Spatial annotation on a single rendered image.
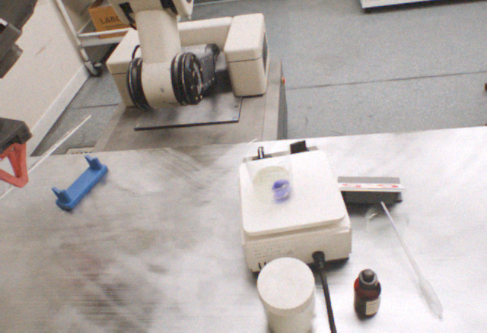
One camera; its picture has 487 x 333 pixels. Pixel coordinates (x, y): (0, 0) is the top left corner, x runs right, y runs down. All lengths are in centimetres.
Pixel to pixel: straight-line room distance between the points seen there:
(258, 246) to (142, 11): 95
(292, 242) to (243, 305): 10
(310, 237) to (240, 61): 104
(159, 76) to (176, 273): 79
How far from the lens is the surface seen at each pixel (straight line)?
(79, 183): 74
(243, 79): 148
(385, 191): 57
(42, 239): 70
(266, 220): 46
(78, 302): 60
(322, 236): 47
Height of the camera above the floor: 120
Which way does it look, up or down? 40 degrees down
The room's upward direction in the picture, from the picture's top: 12 degrees counter-clockwise
